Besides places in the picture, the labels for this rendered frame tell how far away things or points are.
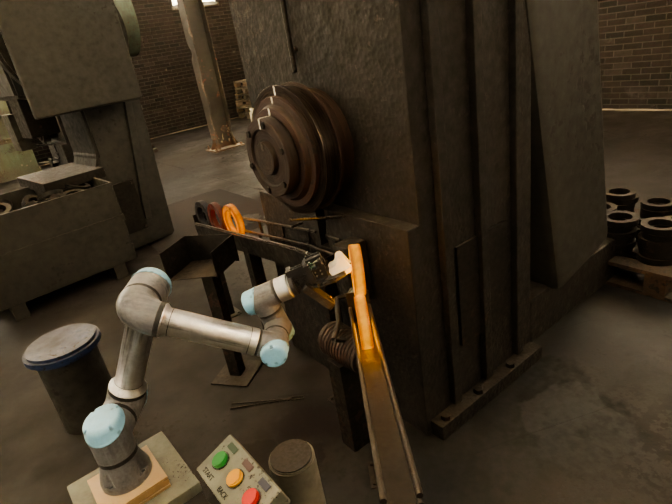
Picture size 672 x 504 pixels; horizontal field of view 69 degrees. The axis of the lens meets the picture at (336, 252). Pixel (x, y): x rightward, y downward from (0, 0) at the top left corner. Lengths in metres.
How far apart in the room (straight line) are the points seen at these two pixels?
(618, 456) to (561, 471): 0.21
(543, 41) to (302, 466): 1.62
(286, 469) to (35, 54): 3.44
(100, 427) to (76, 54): 3.10
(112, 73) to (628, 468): 3.98
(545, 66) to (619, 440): 1.38
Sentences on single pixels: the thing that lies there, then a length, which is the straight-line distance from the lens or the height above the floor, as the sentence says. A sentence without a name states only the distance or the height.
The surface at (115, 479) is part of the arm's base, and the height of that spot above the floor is 0.39.
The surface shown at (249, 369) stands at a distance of 2.60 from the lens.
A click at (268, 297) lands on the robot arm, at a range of 1.45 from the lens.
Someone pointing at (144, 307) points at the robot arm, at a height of 0.90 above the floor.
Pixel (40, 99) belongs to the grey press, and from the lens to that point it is 4.13.
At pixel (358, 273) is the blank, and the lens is 1.38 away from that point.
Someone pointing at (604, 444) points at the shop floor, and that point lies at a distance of 2.12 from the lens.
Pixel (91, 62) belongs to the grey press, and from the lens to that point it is 4.27.
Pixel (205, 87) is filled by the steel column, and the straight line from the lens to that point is 8.79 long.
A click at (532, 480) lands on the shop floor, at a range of 1.96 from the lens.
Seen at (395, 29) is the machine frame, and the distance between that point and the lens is 1.52.
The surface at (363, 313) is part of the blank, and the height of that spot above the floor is 0.77.
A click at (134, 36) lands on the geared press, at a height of 1.99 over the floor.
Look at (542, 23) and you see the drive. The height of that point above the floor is 1.40.
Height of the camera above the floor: 1.47
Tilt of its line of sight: 23 degrees down
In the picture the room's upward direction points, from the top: 10 degrees counter-clockwise
